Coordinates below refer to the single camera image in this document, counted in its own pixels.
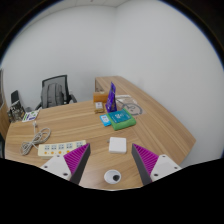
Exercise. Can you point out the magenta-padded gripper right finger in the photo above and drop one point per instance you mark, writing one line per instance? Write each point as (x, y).
(150, 161)

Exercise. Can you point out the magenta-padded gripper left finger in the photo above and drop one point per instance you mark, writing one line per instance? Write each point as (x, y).
(71, 161)

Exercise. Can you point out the white charger block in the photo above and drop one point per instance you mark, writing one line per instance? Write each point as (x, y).
(117, 145)

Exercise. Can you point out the cream power strip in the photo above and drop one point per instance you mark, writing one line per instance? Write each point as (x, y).
(60, 148)

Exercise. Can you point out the green folded cloth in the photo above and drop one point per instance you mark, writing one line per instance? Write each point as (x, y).
(125, 125)

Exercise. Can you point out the small blue box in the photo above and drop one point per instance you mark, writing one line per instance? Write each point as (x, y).
(105, 120)

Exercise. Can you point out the clear plastic bag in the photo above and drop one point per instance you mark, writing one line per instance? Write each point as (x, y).
(135, 108)

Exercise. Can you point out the small tan labelled packet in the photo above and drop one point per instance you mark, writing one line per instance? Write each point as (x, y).
(99, 107)

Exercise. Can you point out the white green leaflet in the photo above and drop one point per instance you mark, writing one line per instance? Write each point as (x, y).
(30, 116)

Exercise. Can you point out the grey backpack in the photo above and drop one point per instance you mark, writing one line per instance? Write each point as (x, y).
(52, 95)

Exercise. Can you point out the brown cardboard box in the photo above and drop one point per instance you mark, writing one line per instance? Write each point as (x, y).
(100, 97)

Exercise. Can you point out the purple standing pouch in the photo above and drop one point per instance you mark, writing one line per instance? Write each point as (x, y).
(111, 100)

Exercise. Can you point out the black mesh office chair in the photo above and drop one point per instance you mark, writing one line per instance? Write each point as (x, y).
(66, 86)

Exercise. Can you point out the wooden shelf cabinet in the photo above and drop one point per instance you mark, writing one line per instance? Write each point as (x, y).
(3, 120)

